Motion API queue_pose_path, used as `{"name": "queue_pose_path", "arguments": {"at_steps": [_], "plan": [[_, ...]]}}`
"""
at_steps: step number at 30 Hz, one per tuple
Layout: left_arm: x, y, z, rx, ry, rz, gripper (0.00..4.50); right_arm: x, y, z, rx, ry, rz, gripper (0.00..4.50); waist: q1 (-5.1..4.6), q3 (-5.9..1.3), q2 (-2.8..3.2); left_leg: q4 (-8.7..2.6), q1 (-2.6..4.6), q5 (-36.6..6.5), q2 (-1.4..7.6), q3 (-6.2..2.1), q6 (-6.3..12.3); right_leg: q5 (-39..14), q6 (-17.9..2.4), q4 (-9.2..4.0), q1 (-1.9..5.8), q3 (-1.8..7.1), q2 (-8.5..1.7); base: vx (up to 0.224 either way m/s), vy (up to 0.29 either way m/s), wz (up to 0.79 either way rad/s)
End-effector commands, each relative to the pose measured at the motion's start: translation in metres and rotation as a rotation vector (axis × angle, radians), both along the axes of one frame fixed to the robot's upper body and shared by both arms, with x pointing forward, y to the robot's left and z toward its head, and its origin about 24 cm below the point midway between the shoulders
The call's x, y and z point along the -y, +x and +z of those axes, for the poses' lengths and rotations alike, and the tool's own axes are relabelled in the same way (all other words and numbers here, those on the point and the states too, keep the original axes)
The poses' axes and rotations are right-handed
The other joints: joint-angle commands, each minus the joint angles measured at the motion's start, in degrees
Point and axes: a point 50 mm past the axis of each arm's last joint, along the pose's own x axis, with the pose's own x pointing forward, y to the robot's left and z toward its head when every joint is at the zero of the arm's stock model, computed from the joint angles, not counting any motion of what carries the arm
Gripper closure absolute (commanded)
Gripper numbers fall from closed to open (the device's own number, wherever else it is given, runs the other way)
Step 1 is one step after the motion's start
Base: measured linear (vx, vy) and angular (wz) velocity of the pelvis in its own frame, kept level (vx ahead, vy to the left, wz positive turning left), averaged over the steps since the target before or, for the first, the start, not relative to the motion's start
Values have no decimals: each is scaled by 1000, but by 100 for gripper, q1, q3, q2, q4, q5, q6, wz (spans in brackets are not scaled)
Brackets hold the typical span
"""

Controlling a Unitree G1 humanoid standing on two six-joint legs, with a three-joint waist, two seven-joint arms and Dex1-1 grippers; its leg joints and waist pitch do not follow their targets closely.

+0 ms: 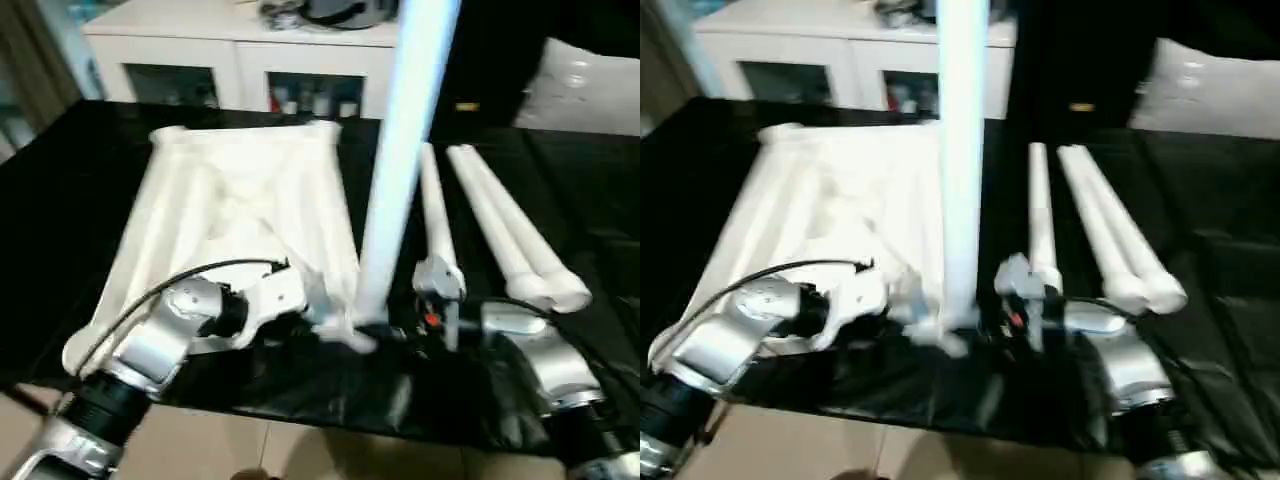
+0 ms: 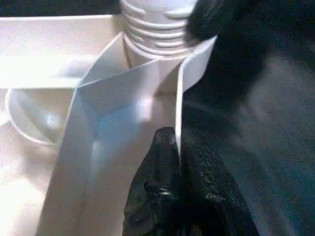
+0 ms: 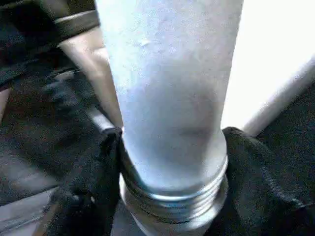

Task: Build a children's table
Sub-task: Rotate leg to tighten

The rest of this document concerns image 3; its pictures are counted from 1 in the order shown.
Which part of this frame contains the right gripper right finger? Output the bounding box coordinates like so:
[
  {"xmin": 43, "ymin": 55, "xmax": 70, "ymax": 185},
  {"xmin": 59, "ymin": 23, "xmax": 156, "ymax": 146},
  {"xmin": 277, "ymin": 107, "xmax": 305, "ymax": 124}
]
[{"xmin": 209, "ymin": 127, "xmax": 315, "ymax": 236}]

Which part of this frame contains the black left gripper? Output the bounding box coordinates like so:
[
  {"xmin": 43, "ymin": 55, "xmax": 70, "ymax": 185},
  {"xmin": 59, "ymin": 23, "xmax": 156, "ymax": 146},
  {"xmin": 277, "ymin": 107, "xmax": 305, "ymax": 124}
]
[{"xmin": 0, "ymin": 0, "xmax": 99, "ymax": 115}]

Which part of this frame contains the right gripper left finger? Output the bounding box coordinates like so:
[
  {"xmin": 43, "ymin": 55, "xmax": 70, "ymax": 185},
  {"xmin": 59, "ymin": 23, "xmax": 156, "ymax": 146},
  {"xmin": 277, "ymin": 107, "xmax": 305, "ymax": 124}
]
[{"xmin": 47, "ymin": 128, "xmax": 125, "ymax": 236}]

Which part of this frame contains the white plastic table leg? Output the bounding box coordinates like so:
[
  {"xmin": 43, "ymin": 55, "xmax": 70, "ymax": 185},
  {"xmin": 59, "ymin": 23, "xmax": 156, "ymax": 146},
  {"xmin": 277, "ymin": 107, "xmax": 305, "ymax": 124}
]
[{"xmin": 94, "ymin": 0, "xmax": 244, "ymax": 236}]

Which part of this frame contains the white plastic table top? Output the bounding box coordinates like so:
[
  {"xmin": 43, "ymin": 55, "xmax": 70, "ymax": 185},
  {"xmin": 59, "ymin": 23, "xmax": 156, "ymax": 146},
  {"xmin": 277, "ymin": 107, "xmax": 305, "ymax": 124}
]
[{"xmin": 58, "ymin": 0, "xmax": 315, "ymax": 138}]

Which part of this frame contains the black work mat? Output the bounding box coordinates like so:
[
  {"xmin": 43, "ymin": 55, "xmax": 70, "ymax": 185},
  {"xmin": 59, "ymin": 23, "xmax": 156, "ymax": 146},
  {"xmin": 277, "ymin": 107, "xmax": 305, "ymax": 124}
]
[{"xmin": 0, "ymin": 49, "xmax": 315, "ymax": 232}]

